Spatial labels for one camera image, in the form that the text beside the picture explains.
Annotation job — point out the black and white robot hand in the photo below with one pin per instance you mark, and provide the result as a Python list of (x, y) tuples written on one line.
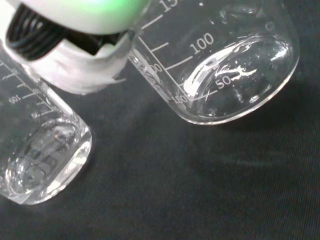
[(82, 65)]

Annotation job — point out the black table cloth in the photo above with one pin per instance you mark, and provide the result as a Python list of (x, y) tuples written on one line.
[(200, 175)]

